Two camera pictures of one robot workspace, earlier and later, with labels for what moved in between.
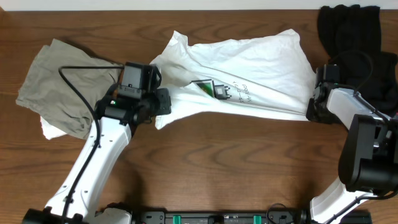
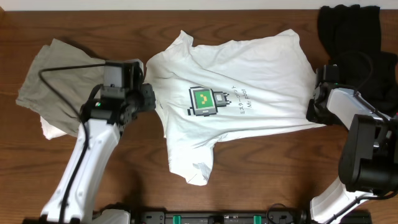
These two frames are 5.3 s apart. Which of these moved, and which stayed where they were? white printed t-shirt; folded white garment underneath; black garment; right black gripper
Moved: white printed t-shirt
Stayed: black garment; folded white garment underneath; right black gripper
